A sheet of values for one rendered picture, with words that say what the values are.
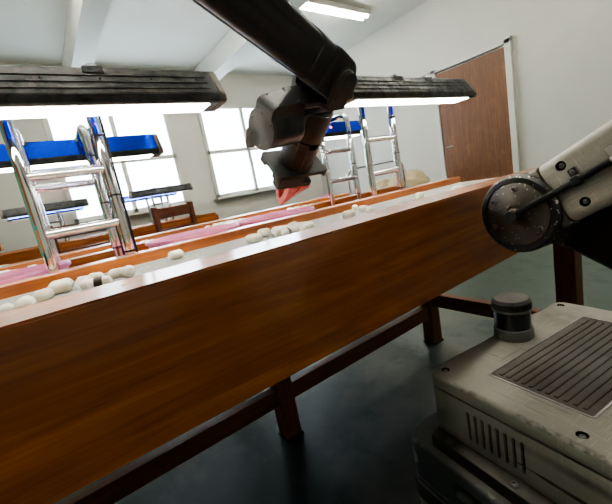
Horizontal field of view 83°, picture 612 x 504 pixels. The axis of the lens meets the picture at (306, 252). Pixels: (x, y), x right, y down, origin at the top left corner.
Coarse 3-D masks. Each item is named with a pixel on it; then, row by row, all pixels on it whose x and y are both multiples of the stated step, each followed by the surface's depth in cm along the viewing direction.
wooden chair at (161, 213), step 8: (152, 208) 291; (160, 208) 298; (168, 208) 304; (176, 208) 311; (184, 208) 318; (192, 208) 325; (152, 216) 294; (160, 216) 298; (168, 216) 304; (192, 216) 324; (160, 224) 296; (184, 224) 319; (192, 224) 325
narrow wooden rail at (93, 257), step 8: (368, 192) 159; (384, 192) 165; (328, 200) 150; (336, 200) 149; (344, 200) 151; (352, 200) 154; (144, 248) 107; (80, 256) 99; (88, 256) 98; (96, 256) 99; (104, 256) 101; (112, 256) 102; (72, 264) 96; (80, 264) 97; (0, 280) 88
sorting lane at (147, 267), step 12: (480, 180) 133; (432, 192) 120; (384, 204) 109; (396, 204) 102; (336, 216) 100; (240, 240) 86; (264, 240) 77; (192, 252) 80; (204, 252) 76; (216, 252) 73; (144, 264) 75; (156, 264) 72; (168, 264) 68; (72, 288) 62; (0, 300) 63; (12, 300) 61
